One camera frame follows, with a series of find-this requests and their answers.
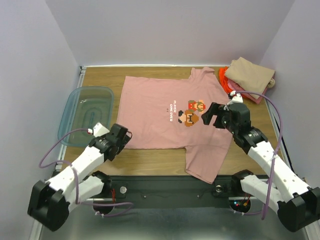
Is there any pink printed t-shirt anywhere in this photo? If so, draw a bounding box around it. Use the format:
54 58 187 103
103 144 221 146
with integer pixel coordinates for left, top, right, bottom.
116 67 232 184

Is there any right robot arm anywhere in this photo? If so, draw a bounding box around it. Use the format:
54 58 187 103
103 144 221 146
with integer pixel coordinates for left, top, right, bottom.
201 102 320 232

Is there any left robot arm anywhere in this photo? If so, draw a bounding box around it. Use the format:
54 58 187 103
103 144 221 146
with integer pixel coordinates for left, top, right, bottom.
27 122 133 232

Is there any folded pink t-shirt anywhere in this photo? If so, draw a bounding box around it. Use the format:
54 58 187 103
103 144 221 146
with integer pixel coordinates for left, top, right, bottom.
225 79 263 104

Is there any folded orange t-shirt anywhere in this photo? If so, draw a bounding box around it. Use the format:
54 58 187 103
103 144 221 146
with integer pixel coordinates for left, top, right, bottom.
218 66 233 94

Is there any folded beige t-shirt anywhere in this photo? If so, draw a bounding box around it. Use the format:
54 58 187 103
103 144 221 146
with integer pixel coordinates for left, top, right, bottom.
224 57 275 94

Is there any clear teal plastic bin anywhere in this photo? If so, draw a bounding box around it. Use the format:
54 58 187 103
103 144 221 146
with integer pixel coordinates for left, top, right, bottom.
58 86 114 147

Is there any cream cloth piece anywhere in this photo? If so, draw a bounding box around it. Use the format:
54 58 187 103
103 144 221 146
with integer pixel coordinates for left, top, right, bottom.
266 78 276 89

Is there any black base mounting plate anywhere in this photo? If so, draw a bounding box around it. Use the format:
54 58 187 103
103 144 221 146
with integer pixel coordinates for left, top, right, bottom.
90 175 253 209

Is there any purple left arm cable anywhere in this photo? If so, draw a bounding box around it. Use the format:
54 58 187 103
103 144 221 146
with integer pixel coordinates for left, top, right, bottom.
39 128 135 218

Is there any aluminium frame rail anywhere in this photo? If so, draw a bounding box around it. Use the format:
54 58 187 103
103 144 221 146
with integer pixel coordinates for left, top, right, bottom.
281 178 310 202

